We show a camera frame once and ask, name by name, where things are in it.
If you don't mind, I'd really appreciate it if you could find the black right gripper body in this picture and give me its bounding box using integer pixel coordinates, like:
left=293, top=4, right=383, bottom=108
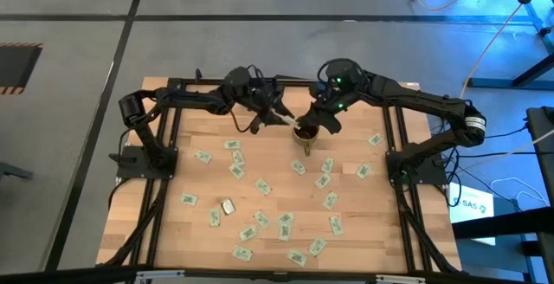
left=311, top=87, right=351, bottom=134

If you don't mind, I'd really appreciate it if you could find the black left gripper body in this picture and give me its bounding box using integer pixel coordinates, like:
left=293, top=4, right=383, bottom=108
left=242, top=80, right=285, bottom=134

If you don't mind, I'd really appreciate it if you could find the green brown ceramic mug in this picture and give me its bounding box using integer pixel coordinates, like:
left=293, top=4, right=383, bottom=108
left=292, top=119, right=321, bottom=158

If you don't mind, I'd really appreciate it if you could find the white SAS sign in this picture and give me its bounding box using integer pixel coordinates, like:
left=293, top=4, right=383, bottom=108
left=448, top=183, right=497, bottom=247

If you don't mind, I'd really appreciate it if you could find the black equipment cart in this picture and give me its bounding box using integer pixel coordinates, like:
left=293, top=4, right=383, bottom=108
left=449, top=106, right=554, bottom=284

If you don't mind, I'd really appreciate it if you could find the black overhead rig beam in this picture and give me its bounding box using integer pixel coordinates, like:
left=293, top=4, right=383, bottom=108
left=0, top=265, right=554, bottom=284

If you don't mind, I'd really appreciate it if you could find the hazard striped floor hatch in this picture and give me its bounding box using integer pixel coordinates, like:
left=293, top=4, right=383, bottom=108
left=0, top=42, right=44, bottom=96

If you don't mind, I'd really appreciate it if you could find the grey metal foot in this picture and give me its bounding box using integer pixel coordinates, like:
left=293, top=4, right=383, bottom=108
left=0, top=161, right=35, bottom=181

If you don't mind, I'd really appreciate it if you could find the dark metal stand frame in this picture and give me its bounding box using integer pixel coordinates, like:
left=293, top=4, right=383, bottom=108
left=467, top=0, right=554, bottom=91

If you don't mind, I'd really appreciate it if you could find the beige floor cable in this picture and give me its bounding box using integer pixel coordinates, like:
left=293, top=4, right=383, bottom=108
left=458, top=0, right=554, bottom=100

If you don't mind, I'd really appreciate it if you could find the silver beam bracket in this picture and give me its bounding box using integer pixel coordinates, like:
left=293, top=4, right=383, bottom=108
left=133, top=268, right=186, bottom=281
left=375, top=274, right=428, bottom=284

